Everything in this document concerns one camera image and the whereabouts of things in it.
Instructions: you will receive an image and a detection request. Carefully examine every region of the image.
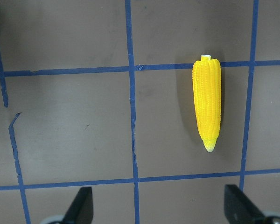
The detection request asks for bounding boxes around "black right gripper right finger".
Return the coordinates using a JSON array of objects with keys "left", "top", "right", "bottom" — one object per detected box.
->
[{"left": 224, "top": 184, "right": 271, "bottom": 224}]

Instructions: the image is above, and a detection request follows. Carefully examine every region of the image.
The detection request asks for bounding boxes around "yellow plastic corn cob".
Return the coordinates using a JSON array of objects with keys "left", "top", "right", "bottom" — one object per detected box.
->
[{"left": 192, "top": 55, "right": 222, "bottom": 152}]

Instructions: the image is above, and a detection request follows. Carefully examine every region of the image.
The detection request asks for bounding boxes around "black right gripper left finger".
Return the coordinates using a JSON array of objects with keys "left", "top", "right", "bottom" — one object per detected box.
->
[{"left": 63, "top": 187, "right": 93, "bottom": 224}]

